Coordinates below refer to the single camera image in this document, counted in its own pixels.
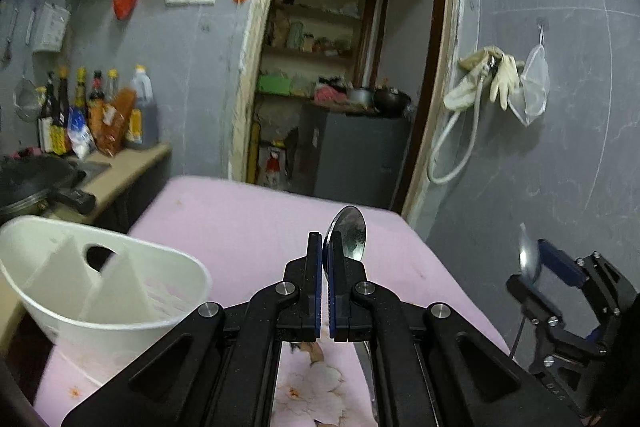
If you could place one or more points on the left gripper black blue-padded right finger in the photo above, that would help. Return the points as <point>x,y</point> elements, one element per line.
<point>431,366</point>

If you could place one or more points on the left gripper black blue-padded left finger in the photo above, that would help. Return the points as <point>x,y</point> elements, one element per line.
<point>218,366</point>

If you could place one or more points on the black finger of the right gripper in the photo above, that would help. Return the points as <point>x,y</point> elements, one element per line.
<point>536,307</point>

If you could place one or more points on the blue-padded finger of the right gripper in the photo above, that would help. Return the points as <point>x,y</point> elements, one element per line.
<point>561,264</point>

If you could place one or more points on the small steel spoon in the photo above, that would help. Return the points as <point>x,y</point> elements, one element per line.
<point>530,266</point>

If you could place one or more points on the large round steel spoon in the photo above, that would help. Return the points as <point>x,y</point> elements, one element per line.
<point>349,222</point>

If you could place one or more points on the white plastic utensil holder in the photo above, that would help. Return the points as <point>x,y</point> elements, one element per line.
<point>101,297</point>

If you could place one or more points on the clear plastic bag hanging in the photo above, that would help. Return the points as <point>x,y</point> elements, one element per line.
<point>529,100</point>

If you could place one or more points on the white rubber gloves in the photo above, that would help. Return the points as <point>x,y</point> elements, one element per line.
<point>488,67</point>

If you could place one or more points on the red white bottle on floor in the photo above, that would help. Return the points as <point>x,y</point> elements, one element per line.
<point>273,173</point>

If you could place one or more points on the grey cabinet in backroom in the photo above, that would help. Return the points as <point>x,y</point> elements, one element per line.
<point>348,157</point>

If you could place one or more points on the dark cooking pot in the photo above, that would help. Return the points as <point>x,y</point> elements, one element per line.
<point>390,102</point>

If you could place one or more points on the large dark oil jug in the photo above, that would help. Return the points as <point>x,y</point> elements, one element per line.
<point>143,121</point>

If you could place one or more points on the orange snack packet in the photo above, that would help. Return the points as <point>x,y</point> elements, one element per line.
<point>115,122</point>

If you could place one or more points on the white blue salt bag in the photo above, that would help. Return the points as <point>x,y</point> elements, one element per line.
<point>80,135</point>

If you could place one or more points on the black wok pan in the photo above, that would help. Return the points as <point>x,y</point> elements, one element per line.
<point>33,184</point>

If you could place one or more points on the dark sauce bottle yellow label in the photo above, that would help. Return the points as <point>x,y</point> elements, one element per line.
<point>58,132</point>

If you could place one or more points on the green box on shelf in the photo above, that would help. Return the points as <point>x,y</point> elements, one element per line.
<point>274,84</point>

